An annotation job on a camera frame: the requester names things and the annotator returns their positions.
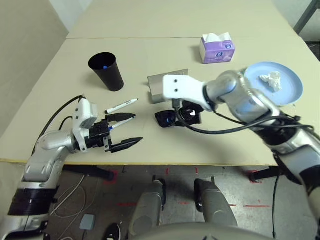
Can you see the white tissue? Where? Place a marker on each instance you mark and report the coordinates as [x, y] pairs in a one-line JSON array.
[[272, 81]]

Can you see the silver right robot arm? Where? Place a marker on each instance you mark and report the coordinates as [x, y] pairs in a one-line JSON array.
[[245, 100]]

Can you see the blue plastic plate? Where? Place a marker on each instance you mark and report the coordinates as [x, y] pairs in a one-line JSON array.
[[287, 87]]

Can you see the white marker blue cap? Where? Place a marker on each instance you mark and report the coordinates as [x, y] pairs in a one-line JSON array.
[[122, 123]]

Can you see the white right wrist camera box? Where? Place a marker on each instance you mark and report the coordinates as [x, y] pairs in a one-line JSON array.
[[180, 87]]

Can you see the grey robot left leg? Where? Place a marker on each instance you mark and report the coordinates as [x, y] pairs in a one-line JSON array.
[[147, 207]]

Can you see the black robot foot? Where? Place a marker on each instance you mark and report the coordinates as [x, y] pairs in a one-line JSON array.
[[113, 232]]

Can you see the black table foot bar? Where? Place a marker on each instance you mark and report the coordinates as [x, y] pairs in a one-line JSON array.
[[265, 173], [92, 171]]

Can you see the black sunglasses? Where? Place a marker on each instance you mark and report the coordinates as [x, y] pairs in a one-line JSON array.
[[163, 119]]

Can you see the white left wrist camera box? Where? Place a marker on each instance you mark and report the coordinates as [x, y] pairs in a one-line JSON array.
[[83, 112]]

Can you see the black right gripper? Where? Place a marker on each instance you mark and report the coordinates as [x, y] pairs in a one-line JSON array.
[[192, 105]]

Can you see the black tapered cup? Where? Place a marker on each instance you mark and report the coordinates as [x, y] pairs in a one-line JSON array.
[[110, 77]]

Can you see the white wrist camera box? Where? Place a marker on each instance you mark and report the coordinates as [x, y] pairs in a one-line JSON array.
[[180, 87], [83, 112]]

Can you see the purple tissue pack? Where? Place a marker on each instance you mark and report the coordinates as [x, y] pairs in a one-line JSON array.
[[217, 52]]

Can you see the side table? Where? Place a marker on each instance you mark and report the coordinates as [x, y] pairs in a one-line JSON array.
[[306, 15]]

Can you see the grey robot right leg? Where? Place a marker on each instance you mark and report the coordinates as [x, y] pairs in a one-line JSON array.
[[215, 205]]

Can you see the grey floor pedal box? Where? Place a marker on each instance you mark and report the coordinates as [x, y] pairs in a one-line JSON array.
[[87, 221]]

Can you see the grey robot leg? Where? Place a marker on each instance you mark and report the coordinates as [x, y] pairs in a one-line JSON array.
[[147, 207], [215, 205]]

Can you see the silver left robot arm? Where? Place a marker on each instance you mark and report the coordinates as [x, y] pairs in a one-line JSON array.
[[50, 145]]

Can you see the white marker black cap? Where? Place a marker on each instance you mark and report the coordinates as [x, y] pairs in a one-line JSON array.
[[122, 104]]

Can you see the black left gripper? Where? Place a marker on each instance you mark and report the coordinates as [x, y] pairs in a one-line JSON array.
[[98, 136]]

